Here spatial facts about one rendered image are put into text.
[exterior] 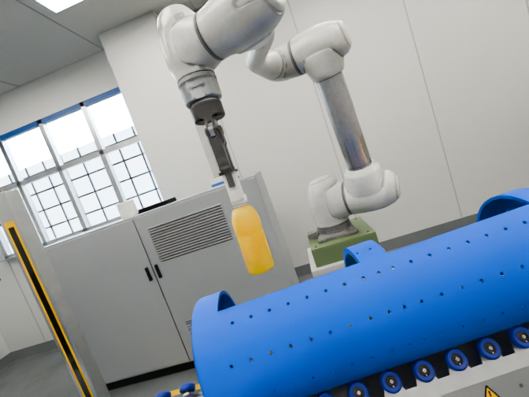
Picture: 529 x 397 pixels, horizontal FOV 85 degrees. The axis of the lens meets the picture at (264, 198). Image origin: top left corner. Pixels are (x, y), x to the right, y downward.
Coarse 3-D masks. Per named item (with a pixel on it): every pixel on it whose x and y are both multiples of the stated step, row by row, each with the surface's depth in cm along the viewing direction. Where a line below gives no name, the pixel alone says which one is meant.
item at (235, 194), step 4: (232, 172) 66; (224, 176) 66; (224, 180) 66; (236, 180) 66; (236, 184) 66; (228, 188) 66; (232, 188) 66; (236, 188) 66; (240, 188) 67; (228, 192) 66; (232, 192) 66; (236, 192) 66; (240, 192) 66; (232, 196) 66; (236, 196) 66; (240, 196) 66; (232, 200) 66; (236, 200) 66; (240, 200) 66
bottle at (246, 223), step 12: (240, 204) 68; (240, 216) 67; (252, 216) 67; (240, 228) 67; (252, 228) 67; (240, 240) 68; (252, 240) 67; (264, 240) 68; (252, 252) 67; (264, 252) 68; (252, 264) 67; (264, 264) 67
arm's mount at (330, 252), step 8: (360, 224) 137; (360, 232) 127; (368, 232) 123; (312, 240) 138; (336, 240) 127; (344, 240) 124; (352, 240) 124; (360, 240) 123; (376, 240) 123; (312, 248) 128; (320, 248) 125; (328, 248) 125; (336, 248) 125; (344, 248) 125; (320, 256) 126; (328, 256) 126; (336, 256) 125; (320, 264) 126; (328, 264) 126
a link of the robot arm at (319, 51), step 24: (336, 24) 97; (312, 48) 100; (336, 48) 99; (312, 72) 105; (336, 72) 104; (336, 96) 107; (336, 120) 111; (360, 144) 114; (360, 168) 117; (360, 192) 119; (384, 192) 116
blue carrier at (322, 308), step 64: (512, 192) 72; (384, 256) 65; (448, 256) 61; (512, 256) 59; (192, 320) 66; (256, 320) 62; (320, 320) 60; (384, 320) 58; (448, 320) 58; (512, 320) 60; (256, 384) 59; (320, 384) 61
